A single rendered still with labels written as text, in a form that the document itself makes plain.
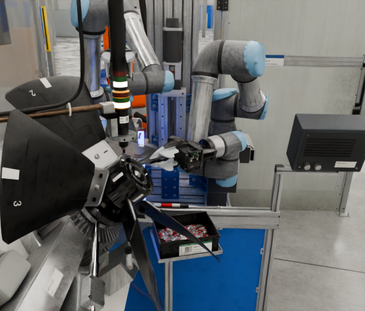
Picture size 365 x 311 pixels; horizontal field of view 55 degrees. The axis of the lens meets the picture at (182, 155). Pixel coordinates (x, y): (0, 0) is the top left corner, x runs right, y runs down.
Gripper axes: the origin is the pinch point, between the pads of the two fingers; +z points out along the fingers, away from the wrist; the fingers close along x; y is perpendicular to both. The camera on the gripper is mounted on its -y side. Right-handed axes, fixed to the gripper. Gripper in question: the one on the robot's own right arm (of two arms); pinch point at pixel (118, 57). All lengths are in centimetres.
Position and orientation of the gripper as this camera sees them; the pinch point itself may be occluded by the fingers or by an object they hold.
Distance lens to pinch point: 88.9
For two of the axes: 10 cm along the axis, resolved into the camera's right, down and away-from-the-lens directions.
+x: -9.9, 0.5, -1.5
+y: -0.1, 9.3, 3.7
